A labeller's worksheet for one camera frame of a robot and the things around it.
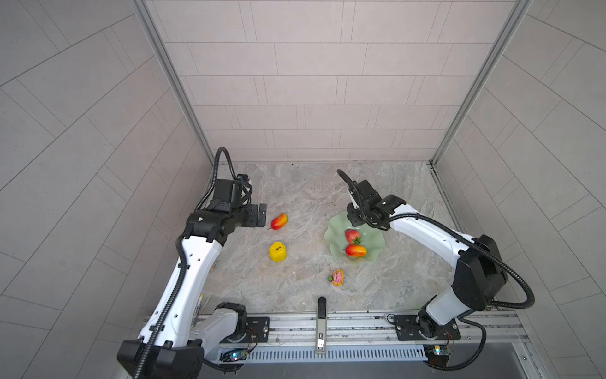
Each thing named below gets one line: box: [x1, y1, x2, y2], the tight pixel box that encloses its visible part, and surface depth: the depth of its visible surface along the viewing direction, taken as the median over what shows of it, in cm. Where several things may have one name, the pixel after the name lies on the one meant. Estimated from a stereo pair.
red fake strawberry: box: [344, 228, 363, 245], surface depth 89 cm
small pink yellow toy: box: [328, 269, 345, 287], surface depth 80 cm
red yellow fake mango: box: [267, 213, 289, 231], surface depth 95 cm
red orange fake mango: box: [344, 243, 367, 258], surface depth 86 cm
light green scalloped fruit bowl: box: [324, 211, 386, 263], surface depth 89 cm
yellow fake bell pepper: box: [269, 240, 288, 263], surface depth 84 cm
